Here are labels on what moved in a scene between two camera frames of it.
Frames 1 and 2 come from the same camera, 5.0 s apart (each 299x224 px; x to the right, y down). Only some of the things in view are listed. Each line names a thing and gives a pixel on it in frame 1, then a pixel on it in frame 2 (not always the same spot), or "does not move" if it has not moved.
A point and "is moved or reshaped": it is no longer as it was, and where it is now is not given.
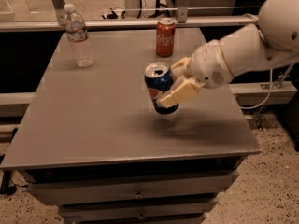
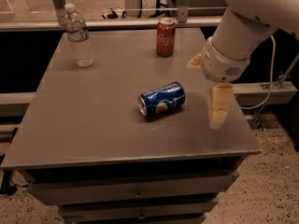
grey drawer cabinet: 93,143 does not move
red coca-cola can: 165,36 does not move
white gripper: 209,64 → 221,65
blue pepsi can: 158,79 is moved or reshaped
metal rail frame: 182,20 does not move
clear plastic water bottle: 78,34 does not move
